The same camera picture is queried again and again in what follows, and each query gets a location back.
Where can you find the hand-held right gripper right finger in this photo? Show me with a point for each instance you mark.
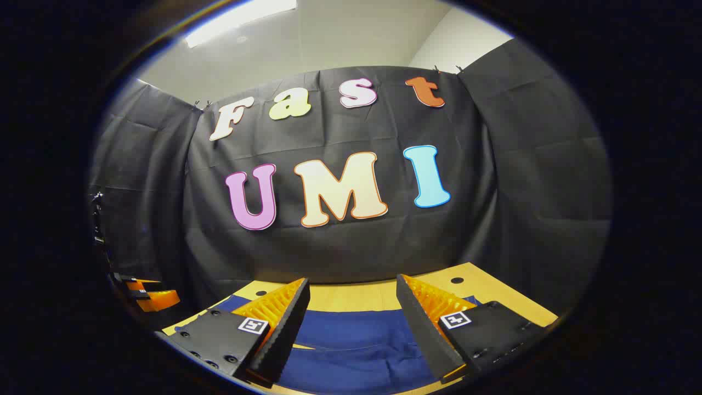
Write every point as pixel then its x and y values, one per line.
pixel 422 329

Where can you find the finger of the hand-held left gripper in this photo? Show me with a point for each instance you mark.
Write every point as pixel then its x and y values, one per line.
pixel 162 300
pixel 143 285

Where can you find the blue denim jeans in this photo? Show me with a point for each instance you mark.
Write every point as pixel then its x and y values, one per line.
pixel 351 345

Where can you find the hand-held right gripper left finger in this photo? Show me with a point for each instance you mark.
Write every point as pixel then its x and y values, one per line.
pixel 288 329

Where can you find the black backdrop cloth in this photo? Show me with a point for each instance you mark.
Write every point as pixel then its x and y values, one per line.
pixel 329 247

